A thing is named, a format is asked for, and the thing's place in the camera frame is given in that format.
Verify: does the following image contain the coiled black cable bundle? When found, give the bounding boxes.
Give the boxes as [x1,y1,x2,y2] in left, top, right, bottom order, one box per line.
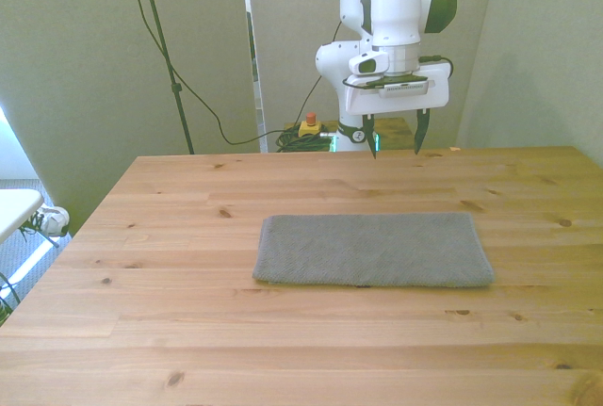
[274,128,334,153]

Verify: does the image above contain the white chair seat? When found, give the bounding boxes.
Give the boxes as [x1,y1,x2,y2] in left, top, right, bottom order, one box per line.
[0,187,60,248]

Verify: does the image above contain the yellow emergency stop button box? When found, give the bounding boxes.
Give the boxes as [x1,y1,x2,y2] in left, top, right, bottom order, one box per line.
[298,112,324,138]

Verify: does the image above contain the black camera stand pole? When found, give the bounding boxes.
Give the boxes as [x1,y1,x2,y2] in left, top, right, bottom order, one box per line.
[134,0,196,155]

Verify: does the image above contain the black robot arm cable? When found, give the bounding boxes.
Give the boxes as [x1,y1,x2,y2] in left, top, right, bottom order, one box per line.
[299,0,455,127]

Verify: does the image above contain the white sneaker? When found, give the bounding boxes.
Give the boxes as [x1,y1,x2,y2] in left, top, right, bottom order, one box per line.
[28,205,71,238]

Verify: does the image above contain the dark floor cable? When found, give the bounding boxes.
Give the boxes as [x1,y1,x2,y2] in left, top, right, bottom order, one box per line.
[0,271,23,327]

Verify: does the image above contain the grey towel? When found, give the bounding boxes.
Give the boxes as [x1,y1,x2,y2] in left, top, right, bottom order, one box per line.
[252,211,495,289]

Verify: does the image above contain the black stand cable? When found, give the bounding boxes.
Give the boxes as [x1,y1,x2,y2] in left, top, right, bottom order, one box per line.
[117,0,288,147]

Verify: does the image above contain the wrist camera with black bracket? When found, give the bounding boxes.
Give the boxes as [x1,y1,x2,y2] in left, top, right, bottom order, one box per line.
[365,73,431,96]

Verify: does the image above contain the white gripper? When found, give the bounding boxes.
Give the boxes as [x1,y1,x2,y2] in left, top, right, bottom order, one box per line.
[342,60,451,161]

